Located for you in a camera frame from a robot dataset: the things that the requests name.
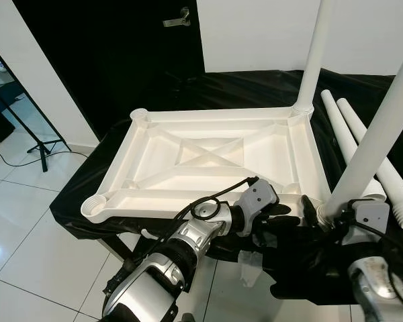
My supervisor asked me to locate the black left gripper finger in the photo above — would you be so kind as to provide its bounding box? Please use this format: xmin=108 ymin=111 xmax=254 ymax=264
xmin=265 ymin=205 xmax=300 ymax=226

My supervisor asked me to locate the black work table leg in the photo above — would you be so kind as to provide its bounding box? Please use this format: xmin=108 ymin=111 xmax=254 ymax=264
xmin=101 ymin=235 xmax=138 ymax=262

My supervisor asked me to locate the black shiny table cover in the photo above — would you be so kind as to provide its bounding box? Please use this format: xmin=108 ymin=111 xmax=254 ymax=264
xmin=50 ymin=67 xmax=403 ymax=304

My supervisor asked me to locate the black tripod stand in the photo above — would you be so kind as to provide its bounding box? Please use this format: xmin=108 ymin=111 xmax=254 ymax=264
xmin=0 ymin=80 xmax=72 ymax=172

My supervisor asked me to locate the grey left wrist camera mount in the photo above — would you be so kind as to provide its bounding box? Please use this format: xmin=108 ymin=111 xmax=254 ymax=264
xmin=242 ymin=179 xmax=280 ymax=226

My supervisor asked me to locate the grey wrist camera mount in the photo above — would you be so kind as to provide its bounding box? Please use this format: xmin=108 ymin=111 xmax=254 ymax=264
xmin=343 ymin=199 xmax=391 ymax=246
xmin=242 ymin=179 xmax=280 ymax=226

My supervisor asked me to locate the white work table frame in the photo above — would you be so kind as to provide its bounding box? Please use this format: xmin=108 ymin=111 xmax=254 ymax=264
xmin=138 ymin=228 xmax=266 ymax=286

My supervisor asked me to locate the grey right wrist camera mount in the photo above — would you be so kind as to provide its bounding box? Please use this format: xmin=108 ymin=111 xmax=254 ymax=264
xmin=343 ymin=199 xmax=391 ymax=246

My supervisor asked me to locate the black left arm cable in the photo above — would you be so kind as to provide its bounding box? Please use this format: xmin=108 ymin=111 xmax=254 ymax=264
xmin=175 ymin=177 xmax=259 ymax=225

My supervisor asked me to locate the silver door handle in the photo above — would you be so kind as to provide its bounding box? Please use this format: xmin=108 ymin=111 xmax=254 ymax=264
xmin=163 ymin=8 xmax=192 ymax=28

